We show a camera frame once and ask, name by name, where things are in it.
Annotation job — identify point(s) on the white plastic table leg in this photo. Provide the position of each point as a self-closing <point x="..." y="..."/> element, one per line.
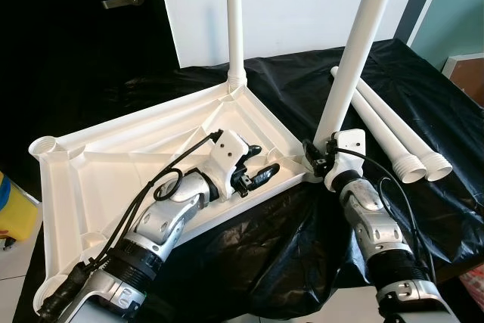
<point x="401" y="126"/>
<point x="359" y="43"/>
<point x="234" y="20"/>
<point x="380" y="126"/>

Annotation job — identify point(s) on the white plastic table top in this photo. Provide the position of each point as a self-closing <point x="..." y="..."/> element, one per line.
<point x="113" y="179"/>

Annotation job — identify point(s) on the black plastic table cover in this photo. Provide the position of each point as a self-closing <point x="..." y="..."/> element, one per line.
<point x="265" y="247"/>

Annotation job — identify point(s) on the brown wooden cabinet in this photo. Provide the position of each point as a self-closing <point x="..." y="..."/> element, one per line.
<point x="469" y="77"/>

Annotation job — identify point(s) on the pink plastic bag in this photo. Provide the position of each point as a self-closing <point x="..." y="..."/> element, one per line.
<point x="475" y="277"/>

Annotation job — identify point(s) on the black door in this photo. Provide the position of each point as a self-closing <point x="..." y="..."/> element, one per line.
<point x="45" y="73"/>

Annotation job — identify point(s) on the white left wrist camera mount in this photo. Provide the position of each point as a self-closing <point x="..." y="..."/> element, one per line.
<point x="227" y="153"/>

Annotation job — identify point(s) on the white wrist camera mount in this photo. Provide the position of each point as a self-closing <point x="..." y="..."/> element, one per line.
<point x="348" y="145"/>
<point x="227" y="153"/>

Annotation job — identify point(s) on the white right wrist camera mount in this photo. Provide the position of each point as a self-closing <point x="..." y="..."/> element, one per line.
<point x="348" y="145"/>

